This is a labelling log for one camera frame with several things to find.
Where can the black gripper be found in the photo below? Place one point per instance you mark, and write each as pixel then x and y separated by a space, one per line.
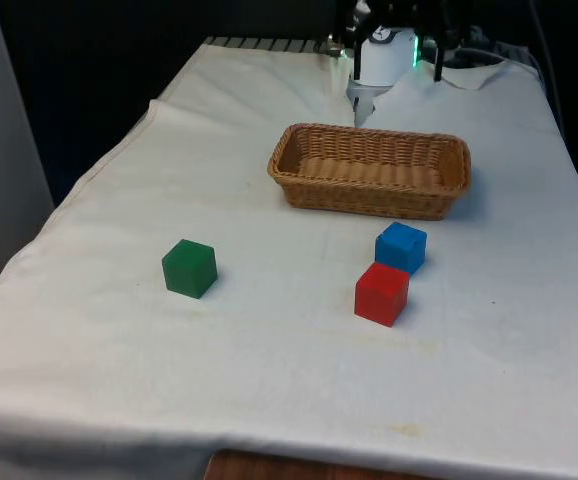
pixel 394 11

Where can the blue cube block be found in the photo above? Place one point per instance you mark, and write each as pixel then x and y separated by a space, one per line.
pixel 401 247

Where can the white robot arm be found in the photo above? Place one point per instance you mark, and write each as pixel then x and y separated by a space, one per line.
pixel 379 62

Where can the wicker basket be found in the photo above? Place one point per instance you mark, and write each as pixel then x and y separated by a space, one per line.
pixel 369 170

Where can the red cube block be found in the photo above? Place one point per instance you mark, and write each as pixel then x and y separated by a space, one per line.
pixel 380 297

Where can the green cube block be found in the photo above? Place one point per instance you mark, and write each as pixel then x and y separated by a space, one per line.
pixel 189 272

